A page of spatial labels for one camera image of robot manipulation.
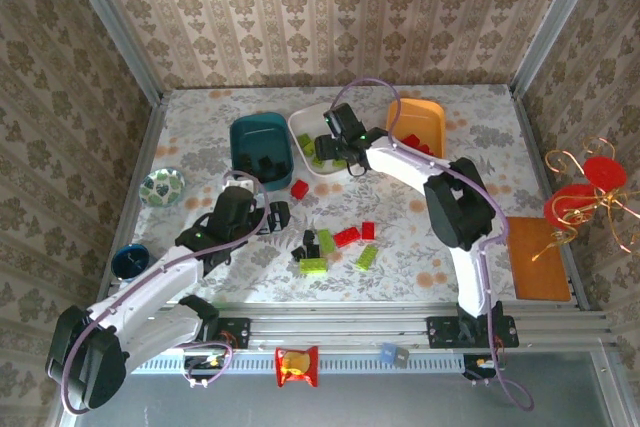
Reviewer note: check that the red snack packet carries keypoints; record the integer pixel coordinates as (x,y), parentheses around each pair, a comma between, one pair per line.
(296,367)

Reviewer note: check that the red lego brick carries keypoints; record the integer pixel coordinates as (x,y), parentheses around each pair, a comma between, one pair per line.
(368,231)
(411,140)
(426,149)
(347,237)
(300,190)

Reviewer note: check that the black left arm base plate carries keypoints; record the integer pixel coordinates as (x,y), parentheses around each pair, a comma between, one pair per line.
(235,333)

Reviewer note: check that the white plastic container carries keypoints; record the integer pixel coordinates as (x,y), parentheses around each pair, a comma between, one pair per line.
(310,119)

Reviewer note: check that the wooden board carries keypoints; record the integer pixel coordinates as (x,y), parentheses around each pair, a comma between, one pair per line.
(537,259)

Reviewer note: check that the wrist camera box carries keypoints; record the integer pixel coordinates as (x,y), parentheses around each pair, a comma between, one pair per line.
(344,121)
(239,183)

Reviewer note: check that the blue cup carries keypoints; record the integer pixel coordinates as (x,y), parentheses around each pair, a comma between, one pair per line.
(130,263)

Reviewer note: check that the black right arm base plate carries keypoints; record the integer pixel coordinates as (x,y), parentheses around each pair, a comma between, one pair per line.
(445,332)

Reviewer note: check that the orange plastic container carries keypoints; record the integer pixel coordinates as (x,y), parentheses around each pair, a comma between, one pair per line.
(425,117)

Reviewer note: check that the teal plastic container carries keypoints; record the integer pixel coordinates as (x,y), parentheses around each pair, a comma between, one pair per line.
(260,134)

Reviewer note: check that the aluminium front rail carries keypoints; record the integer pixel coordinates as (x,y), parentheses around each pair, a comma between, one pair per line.
(340,327)

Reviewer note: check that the floral patterned table cover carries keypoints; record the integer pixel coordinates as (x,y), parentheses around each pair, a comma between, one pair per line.
(400,277)

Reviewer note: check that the leaf pattern bowl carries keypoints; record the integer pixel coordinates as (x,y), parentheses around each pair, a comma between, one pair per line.
(162,188)

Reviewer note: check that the aluminium corner post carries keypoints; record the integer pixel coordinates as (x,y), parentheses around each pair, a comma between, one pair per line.
(555,17)
(115,27)

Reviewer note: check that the small blue cube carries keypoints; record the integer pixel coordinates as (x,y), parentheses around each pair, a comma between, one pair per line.
(394,354)

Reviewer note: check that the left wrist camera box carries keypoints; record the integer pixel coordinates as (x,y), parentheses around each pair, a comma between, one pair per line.
(239,183)

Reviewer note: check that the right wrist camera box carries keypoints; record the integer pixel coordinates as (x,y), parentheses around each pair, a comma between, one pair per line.
(344,121)

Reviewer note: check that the red round felt ornament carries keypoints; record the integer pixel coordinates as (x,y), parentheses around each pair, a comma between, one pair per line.
(605,174)
(567,207)

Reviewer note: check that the aluminium table side rail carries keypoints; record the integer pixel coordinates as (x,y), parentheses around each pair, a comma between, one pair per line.
(135,197)
(550,187)

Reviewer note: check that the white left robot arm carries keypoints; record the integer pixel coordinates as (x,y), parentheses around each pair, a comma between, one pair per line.
(150,287)

